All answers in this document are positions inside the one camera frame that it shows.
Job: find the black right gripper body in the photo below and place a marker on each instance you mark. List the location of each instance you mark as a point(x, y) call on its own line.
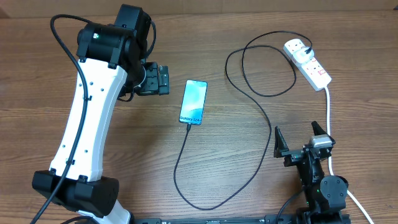
point(293, 156)

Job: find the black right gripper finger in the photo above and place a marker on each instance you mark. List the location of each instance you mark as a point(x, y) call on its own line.
point(280, 149)
point(317, 129)

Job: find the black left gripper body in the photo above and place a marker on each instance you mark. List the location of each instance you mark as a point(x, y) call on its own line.
point(155, 83)

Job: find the blue Galaxy S24+ smartphone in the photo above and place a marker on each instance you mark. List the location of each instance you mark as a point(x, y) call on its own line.
point(193, 102)

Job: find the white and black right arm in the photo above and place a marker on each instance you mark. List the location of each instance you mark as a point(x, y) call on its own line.
point(325, 194)

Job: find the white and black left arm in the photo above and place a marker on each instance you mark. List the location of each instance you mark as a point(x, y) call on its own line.
point(112, 65)

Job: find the white charger plug adapter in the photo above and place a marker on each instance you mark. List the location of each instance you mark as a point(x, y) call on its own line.
point(303, 55)

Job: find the white power strip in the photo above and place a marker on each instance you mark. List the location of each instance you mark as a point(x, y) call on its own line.
point(313, 71)

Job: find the brown cardboard backdrop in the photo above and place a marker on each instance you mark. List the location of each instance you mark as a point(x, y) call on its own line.
point(48, 8)

